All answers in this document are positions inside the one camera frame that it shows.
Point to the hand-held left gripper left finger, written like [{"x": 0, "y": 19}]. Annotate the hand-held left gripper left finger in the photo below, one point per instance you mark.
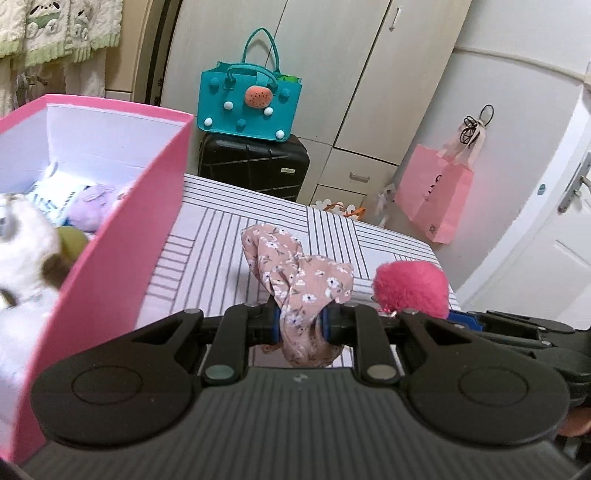
[{"x": 275, "y": 327}]

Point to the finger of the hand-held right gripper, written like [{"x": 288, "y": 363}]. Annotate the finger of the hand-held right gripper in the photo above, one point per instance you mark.
[
  {"x": 531, "y": 322},
  {"x": 466, "y": 319}
]

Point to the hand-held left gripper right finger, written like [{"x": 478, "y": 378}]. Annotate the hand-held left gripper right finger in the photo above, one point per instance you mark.
[{"x": 326, "y": 330}]

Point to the pink floral scrunchie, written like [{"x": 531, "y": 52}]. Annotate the pink floral scrunchie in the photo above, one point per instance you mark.
[{"x": 295, "y": 277}]

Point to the pink fluffy pompom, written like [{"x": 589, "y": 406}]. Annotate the pink fluffy pompom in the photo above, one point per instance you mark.
[{"x": 411, "y": 288}]

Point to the pink cardboard box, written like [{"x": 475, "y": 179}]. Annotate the pink cardboard box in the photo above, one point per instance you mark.
[{"x": 115, "y": 300}]

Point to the purple plush toy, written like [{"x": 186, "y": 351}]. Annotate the purple plush toy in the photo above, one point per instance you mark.
[{"x": 94, "y": 207}]

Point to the green makeup sponge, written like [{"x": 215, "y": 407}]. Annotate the green makeup sponge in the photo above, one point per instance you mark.
[{"x": 74, "y": 244}]

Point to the blue white wipes pack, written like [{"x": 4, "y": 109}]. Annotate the blue white wipes pack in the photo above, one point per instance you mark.
[{"x": 51, "y": 201}]

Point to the white plush toy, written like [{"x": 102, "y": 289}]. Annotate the white plush toy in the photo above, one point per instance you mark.
[{"x": 23, "y": 258}]

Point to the person's right hand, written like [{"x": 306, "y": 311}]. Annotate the person's right hand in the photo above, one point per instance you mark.
[{"x": 579, "y": 422}]

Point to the white door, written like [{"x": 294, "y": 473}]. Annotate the white door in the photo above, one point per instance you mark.
[{"x": 531, "y": 258}]

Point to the striped tablecloth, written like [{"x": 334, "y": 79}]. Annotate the striped tablecloth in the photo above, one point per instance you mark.
[{"x": 221, "y": 217}]

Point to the pink paper bag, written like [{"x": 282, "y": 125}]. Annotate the pink paper bag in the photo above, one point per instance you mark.
[{"x": 436, "y": 198}]

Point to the clear plastic bag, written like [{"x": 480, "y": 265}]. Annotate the clear plastic bag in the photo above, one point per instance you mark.
[{"x": 385, "y": 203}]

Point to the black suitcase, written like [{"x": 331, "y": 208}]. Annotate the black suitcase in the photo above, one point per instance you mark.
[{"x": 249, "y": 166}]

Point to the teal felt handbag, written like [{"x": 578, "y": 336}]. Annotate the teal felt handbag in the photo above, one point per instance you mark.
[{"x": 231, "y": 106}]

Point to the grey wardrobe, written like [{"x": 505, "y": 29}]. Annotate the grey wardrobe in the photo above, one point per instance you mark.
[{"x": 332, "y": 69}]

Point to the black clothes rack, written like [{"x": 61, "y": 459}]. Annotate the black clothes rack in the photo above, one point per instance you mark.
[{"x": 154, "y": 50}]

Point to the beige wooden cabinet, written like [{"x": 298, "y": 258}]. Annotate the beige wooden cabinet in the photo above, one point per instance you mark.
[{"x": 129, "y": 46}]

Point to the white fuzzy pajama pants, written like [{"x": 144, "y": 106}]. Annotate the white fuzzy pajama pants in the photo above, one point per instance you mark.
[{"x": 46, "y": 87}]

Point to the white fuzzy pajama jacket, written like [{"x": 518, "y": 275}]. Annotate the white fuzzy pajama jacket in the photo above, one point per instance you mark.
[{"x": 55, "y": 27}]

